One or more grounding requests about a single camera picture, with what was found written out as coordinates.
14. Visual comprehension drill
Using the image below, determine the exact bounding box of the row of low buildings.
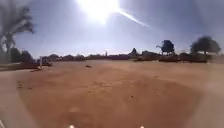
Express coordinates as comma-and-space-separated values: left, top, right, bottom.
35, 47, 214, 64

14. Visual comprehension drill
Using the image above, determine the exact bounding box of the dark round tree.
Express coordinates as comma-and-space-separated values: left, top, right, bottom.
155, 39, 176, 56

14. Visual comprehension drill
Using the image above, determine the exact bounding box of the wide dark tree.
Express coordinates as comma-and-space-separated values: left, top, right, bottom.
190, 35, 222, 56

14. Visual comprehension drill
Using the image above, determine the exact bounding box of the tall palm tree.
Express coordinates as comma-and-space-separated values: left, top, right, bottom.
0, 5, 36, 65

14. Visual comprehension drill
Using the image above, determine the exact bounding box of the pale post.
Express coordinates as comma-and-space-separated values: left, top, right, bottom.
39, 55, 44, 70

